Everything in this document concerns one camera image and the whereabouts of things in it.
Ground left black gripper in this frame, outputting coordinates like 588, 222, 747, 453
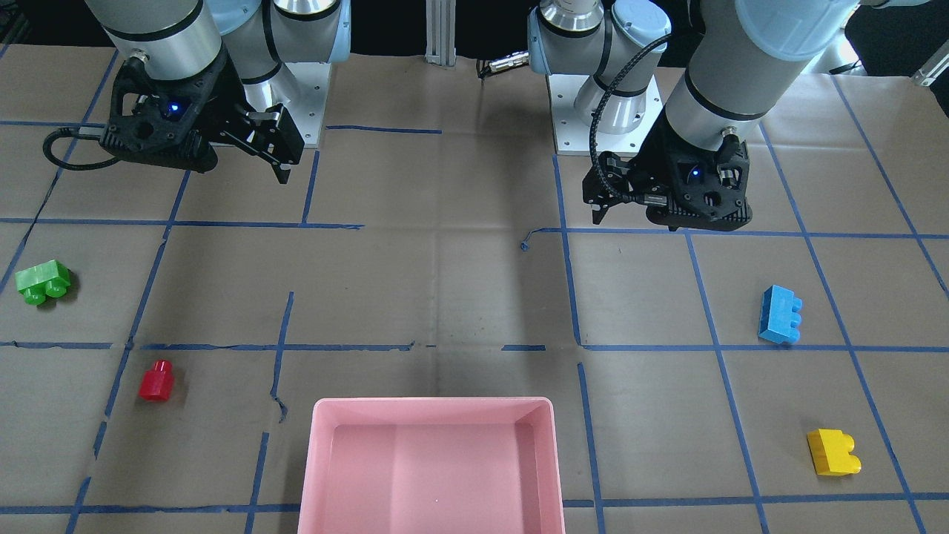
583, 119, 753, 232

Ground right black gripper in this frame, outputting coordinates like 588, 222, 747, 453
99, 53, 305, 185

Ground blue toy block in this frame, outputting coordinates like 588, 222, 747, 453
757, 285, 804, 345

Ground red toy block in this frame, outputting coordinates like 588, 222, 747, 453
138, 360, 175, 403

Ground green toy block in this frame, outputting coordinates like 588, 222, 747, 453
14, 260, 72, 306

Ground yellow toy block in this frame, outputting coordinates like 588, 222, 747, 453
806, 428, 863, 477

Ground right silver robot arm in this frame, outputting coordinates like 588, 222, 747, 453
88, 1, 352, 185

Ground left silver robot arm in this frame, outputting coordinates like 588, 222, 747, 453
528, 1, 856, 232

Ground pink plastic box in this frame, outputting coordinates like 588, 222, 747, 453
297, 398, 566, 533

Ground black braided cable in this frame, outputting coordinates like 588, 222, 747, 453
589, 33, 672, 195

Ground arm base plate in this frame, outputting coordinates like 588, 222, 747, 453
285, 63, 334, 149
546, 74, 662, 156

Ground aluminium frame post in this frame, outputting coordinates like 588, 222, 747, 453
425, 0, 457, 68

